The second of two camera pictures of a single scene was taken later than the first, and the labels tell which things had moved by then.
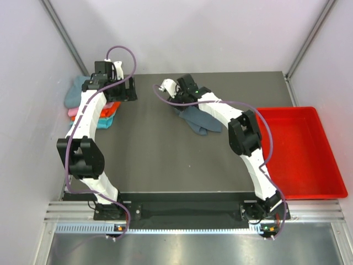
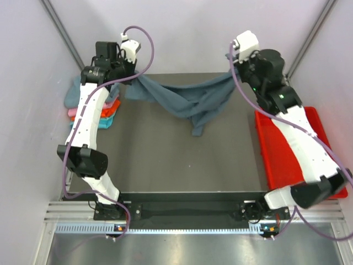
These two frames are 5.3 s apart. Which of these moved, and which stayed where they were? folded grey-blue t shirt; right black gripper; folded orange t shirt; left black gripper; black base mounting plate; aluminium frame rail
Moved: right black gripper; left black gripper
Stayed: folded orange t shirt; aluminium frame rail; black base mounting plate; folded grey-blue t shirt
